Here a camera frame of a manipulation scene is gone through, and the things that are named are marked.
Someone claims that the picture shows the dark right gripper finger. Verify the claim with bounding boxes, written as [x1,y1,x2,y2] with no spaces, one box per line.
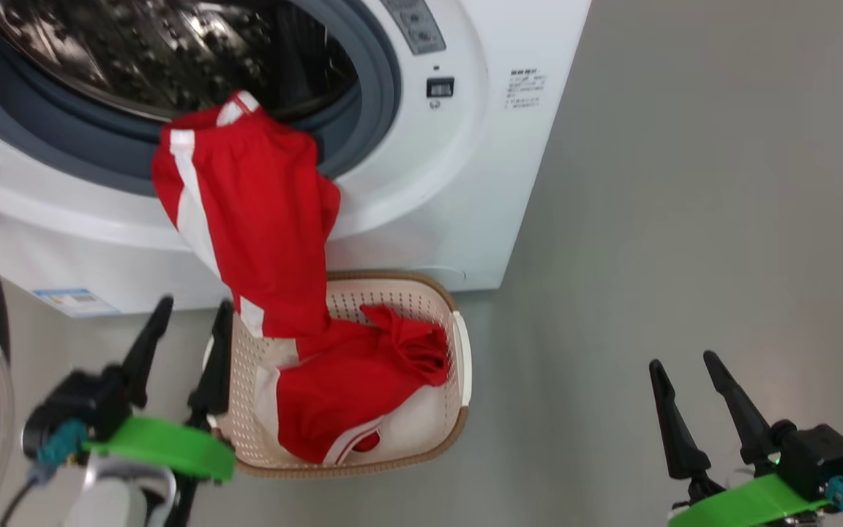
[648,359,713,480]
[703,350,777,466]

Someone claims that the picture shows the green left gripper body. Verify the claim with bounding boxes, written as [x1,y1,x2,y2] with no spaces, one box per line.
[83,416,236,482]

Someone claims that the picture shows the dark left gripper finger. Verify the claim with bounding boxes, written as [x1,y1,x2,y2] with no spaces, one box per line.
[187,299,236,429]
[120,295,175,409]

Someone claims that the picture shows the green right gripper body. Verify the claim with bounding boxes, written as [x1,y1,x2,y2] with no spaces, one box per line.
[667,472,832,527]

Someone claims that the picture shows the red and white garment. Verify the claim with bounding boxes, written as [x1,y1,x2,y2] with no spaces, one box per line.
[151,90,452,466]

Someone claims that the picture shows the cream laundry basket brown rim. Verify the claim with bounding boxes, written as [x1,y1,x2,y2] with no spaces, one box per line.
[202,271,473,479]

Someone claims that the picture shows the white front-load washing machine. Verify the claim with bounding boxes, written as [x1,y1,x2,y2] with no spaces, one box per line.
[0,0,592,317]

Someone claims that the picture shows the stainless steel washing machine drum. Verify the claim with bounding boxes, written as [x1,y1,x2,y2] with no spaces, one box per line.
[0,0,360,122]

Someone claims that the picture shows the blue energy label sticker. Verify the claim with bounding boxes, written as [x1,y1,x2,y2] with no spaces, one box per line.
[32,288,121,318]

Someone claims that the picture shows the teal left connector with cable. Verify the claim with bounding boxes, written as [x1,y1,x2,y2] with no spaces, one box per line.
[1,419,89,527]

